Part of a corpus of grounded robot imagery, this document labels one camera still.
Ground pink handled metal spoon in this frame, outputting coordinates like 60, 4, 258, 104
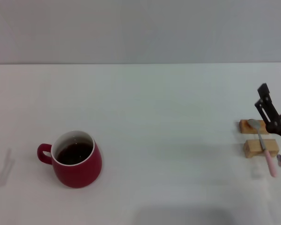
247, 119, 278, 178

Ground red ceramic coffee cup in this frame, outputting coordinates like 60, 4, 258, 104
37, 130, 103, 188

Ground wooden block with orange stain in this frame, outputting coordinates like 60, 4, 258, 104
239, 119, 271, 135

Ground notched pale wooden block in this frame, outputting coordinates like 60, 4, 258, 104
243, 138, 279, 159

